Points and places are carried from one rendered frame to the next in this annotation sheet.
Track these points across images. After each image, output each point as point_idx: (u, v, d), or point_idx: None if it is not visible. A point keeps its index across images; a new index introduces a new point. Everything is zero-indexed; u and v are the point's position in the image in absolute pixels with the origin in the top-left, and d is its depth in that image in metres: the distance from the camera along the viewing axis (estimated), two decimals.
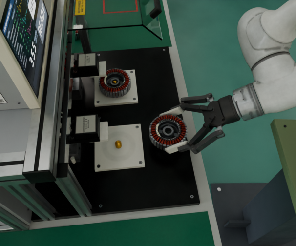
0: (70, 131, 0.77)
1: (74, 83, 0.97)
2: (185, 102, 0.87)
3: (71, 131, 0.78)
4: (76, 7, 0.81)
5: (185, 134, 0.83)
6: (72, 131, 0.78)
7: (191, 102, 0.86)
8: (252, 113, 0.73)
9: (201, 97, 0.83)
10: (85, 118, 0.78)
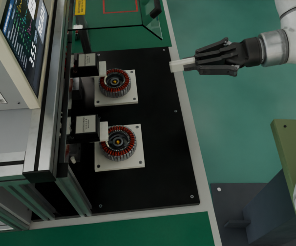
0: (70, 131, 0.77)
1: (74, 83, 0.97)
2: (202, 67, 0.75)
3: (71, 131, 0.78)
4: (76, 7, 0.81)
5: (134, 145, 0.85)
6: (72, 131, 0.78)
7: (210, 67, 0.75)
8: None
9: (225, 72, 0.75)
10: (85, 118, 0.78)
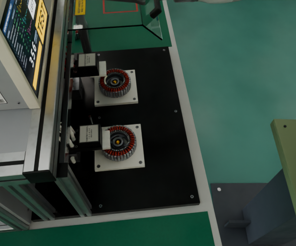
0: (74, 140, 0.81)
1: (74, 83, 0.97)
2: None
3: (74, 139, 0.82)
4: (76, 7, 0.81)
5: (134, 145, 0.85)
6: (75, 140, 0.82)
7: None
8: None
9: (133, 0, 0.65)
10: (89, 128, 0.82)
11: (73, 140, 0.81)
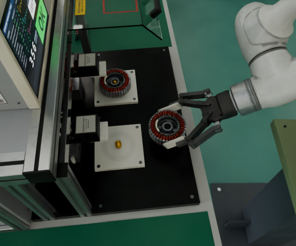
0: (70, 131, 0.77)
1: (74, 83, 0.97)
2: (192, 142, 0.78)
3: (71, 131, 0.78)
4: (76, 7, 0.81)
5: (184, 130, 0.84)
6: (72, 131, 0.78)
7: (198, 137, 0.78)
8: None
9: (212, 133, 0.78)
10: (85, 118, 0.78)
11: None
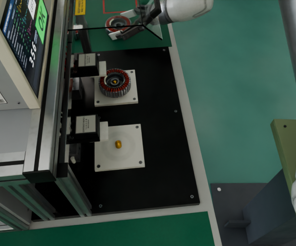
0: (70, 131, 0.77)
1: (74, 83, 0.97)
2: (124, 35, 1.12)
3: (71, 131, 0.78)
4: (76, 7, 0.81)
5: None
6: (72, 131, 0.78)
7: (128, 32, 1.12)
8: None
9: (138, 31, 1.11)
10: (85, 118, 0.78)
11: None
